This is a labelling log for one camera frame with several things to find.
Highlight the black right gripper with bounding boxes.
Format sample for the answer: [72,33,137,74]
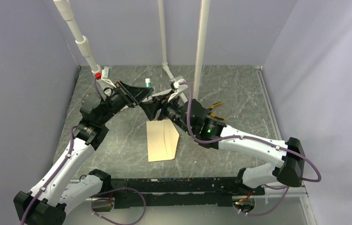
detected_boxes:
[140,90,194,135]

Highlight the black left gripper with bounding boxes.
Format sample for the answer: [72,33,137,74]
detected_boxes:
[98,79,153,125]

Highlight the white green glue stick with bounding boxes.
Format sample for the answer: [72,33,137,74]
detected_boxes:
[145,78,152,100]

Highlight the tan paper envelope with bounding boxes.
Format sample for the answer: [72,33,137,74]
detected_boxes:
[146,120,180,162]

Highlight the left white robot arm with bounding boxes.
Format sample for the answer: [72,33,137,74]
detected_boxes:
[14,81,153,225]

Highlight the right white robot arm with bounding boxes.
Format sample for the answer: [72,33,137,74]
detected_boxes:
[140,96,304,195]

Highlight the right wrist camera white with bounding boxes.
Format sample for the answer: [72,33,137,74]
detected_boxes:
[167,75,188,102]

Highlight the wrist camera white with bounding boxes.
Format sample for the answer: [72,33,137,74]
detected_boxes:
[167,75,188,102]
[92,66,115,90]

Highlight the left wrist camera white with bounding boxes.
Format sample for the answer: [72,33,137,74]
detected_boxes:
[92,66,115,90]

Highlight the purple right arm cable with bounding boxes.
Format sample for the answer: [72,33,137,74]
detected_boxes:
[179,82,322,217]

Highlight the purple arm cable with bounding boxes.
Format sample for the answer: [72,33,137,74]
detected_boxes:
[179,82,322,217]
[19,74,105,225]

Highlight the yellow handled pliers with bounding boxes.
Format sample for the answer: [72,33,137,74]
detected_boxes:
[207,102,226,121]

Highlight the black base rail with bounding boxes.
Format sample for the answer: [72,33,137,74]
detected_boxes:
[80,175,265,209]

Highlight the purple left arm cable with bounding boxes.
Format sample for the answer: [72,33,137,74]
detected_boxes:
[19,74,105,225]

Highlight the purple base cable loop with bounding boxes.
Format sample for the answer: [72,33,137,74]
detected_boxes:
[90,187,146,225]

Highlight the white PVC pipe frame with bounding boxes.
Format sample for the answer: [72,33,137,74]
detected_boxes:
[53,0,210,103]

